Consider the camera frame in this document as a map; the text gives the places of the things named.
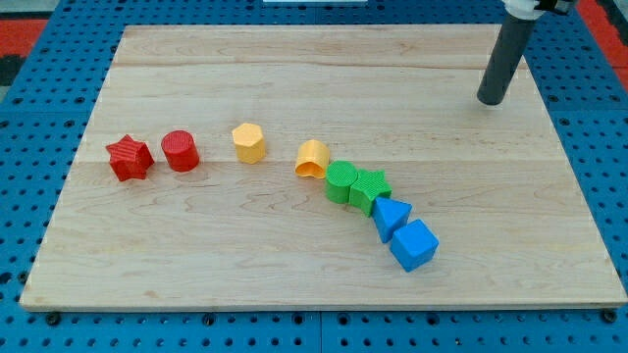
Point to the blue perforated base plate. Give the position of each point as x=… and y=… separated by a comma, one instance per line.
x=47, y=107

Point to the blue cube block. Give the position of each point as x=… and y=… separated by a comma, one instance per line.
x=413, y=245

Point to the green cylinder block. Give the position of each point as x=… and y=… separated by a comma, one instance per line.
x=340, y=176

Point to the wooden board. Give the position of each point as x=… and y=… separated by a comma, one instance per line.
x=492, y=183

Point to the red cylinder block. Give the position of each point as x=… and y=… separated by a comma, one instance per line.
x=180, y=151

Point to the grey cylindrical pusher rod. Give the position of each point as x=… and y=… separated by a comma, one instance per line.
x=511, y=43

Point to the white rod mount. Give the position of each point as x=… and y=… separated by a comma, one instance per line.
x=531, y=10

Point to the blue triangle block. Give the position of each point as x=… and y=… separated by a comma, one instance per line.
x=389, y=215

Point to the yellow hexagon block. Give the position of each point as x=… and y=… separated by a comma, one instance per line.
x=249, y=143

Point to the green star block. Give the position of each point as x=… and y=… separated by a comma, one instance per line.
x=368, y=186

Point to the red star block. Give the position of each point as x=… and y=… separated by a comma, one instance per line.
x=129, y=158

